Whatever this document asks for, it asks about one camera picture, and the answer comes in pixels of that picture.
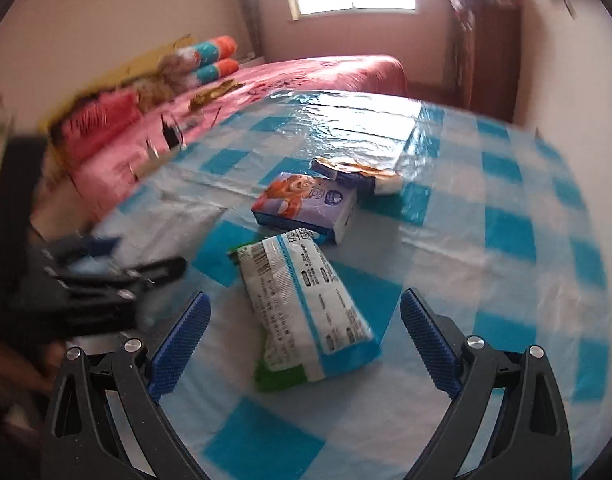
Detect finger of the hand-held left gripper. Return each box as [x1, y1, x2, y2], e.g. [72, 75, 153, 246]
[106, 256, 187, 291]
[46, 236, 122, 271]

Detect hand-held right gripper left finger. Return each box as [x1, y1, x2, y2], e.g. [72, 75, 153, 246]
[44, 290, 213, 480]

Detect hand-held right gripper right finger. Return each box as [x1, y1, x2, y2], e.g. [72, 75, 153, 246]
[400, 287, 572, 480]

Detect white green wipes packet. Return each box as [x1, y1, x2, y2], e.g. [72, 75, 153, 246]
[228, 229, 383, 392]

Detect purple orange tissue pack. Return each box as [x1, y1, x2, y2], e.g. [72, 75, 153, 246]
[251, 171, 359, 246]

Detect dark purple packet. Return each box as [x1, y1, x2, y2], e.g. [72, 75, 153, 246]
[311, 156, 405, 196]

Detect person's left hand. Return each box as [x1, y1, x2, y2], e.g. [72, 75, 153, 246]
[0, 337, 56, 411]

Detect blue white checked tablecloth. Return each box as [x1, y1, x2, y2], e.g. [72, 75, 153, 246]
[93, 87, 609, 480]

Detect pink pillow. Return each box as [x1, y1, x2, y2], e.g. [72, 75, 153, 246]
[60, 87, 142, 161]

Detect yellow headboard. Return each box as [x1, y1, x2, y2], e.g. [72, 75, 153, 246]
[46, 35, 191, 126]

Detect brown patterned pillow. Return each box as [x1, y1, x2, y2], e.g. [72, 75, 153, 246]
[136, 55, 197, 111]

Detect gold cloth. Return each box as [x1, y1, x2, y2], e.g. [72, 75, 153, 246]
[188, 79, 237, 111]

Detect orange teal bolster pillow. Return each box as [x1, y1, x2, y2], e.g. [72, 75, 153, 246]
[178, 35, 237, 68]
[196, 58, 241, 84]

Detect bed with pink sheet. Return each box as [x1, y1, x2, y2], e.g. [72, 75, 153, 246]
[46, 54, 409, 221]

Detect grey patterned curtain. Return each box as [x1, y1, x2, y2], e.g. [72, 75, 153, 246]
[236, 0, 267, 58]

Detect brown wooden cabinet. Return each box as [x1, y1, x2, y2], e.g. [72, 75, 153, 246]
[451, 0, 524, 123]

